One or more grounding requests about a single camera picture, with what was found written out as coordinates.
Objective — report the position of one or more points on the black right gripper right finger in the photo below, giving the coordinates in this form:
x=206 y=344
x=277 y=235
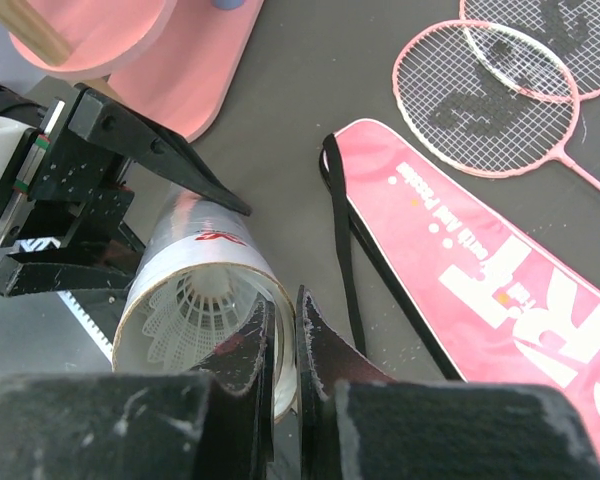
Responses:
x=358 y=423

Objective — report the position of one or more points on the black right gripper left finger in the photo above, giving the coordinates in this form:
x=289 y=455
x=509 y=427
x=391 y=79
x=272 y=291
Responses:
x=212 y=422

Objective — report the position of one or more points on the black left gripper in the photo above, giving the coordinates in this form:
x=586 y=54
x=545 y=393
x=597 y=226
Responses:
x=77 y=192

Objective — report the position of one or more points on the white feather shuttlecock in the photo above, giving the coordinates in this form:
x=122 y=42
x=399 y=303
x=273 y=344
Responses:
x=194 y=311

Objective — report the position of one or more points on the white shuttlecock tube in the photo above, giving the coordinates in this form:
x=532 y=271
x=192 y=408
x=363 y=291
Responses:
x=192 y=232

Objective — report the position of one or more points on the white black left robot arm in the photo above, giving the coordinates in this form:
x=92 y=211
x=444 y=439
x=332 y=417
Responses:
x=62 y=171

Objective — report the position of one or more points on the pink tiered shelf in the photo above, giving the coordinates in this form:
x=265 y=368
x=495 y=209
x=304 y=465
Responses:
x=170 y=61

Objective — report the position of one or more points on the pink sport racket bag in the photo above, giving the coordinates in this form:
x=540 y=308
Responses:
x=498 y=305

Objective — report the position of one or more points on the blue plastic cup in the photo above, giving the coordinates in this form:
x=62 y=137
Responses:
x=227 y=4

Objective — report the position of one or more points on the pink racket near bag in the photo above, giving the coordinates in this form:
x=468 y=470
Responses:
x=487 y=99

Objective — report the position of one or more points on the pink racket far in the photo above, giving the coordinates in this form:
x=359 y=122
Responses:
x=570 y=29

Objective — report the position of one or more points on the white slotted cable duct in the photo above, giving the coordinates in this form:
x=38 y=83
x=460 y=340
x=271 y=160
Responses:
x=88 y=324

